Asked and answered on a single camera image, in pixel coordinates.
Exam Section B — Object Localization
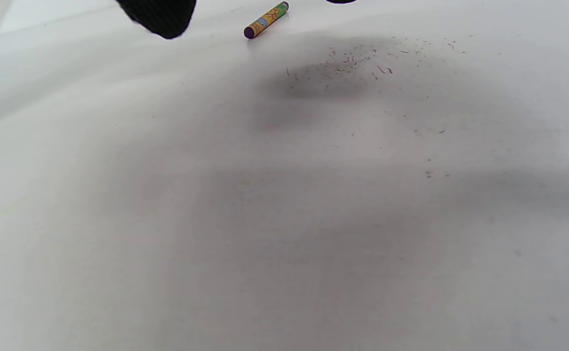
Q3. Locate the person's right hand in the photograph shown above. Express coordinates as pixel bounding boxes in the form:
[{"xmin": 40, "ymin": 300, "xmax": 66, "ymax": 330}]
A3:
[{"xmin": 115, "ymin": 0, "xmax": 358, "ymax": 40}]

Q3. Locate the purple wax crayon colourful wrapper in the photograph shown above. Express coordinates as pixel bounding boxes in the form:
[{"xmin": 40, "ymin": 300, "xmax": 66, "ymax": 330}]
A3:
[{"xmin": 243, "ymin": 1, "xmax": 290, "ymax": 40}]

